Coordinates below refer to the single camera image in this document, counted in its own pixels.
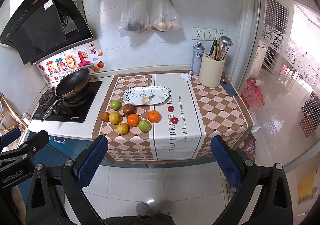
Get small brownish orange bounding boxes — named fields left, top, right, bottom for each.
left=100, top=112, right=110, bottom=122

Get yellow lemon front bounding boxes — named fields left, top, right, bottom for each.
left=116, top=123, right=129, bottom=135

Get yellow pear fruit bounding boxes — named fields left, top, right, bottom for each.
left=108, top=112, right=122, bottom=125

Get green apple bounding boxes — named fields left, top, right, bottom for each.
left=138, top=120, right=151, bottom=133
left=110, top=100, right=121, bottom=111

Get green apple front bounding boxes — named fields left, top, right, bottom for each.
left=138, top=120, right=151, bottom=133

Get dark red apple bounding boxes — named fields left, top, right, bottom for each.
left=123, top=103, right=135, bottom=117

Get black gas stove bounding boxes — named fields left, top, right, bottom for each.
left=32, top=81, right=103, bottom=123

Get black frying pan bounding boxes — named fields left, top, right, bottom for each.
left=41, top=68, right=89, bottom=122

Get red patterned bag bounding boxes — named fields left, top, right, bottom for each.
left=241, top=79, right=265, bottom=108

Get checkered table mat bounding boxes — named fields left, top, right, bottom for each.
left=92, top=72, right=253, bottom=164

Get black range hood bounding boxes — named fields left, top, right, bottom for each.
left=1, top=0, right=95, bottom=64

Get dark blue phone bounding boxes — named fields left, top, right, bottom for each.
left=220, top=81, right=238, bottom=96

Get red cherry tomato near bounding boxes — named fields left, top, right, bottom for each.
left=171, top=117, right=178, bottom=124

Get red cherry tomato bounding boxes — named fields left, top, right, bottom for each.
left=171, top=117, right=178, bottom=124
left=167, top=106, right=174, bottom=112

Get floral oval plate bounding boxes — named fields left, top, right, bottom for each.
left=123, top=86, right=170, bottom=106

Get red cherry tomato far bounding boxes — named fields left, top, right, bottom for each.
left=167, top=106, right=174, bottom=112

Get cream utensil holder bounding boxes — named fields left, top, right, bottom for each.
left=199, top=52, right=225, bottom=88

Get white crumpled tissue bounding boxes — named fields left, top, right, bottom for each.
left=180, top=71, right=192, bottom=81

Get plastic bag dark contents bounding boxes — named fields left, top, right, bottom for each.
left=118, top=0, right=151, bottom=34

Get metal ladle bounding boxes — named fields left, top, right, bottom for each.
left=219, top=36, right=233, bottom=60

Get grey spray can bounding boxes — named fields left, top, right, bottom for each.
left=192, top=42, right=204, bottom=75

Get plastic bag with eggs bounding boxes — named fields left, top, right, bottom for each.
left=150, top=0, right=182, bottom=31

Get colourful wall sticker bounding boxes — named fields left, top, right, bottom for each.
left=37, top=43, right=106, bottom=83

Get white wall sockets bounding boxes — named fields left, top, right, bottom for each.
left=192, top=27, right=227, bottom=41

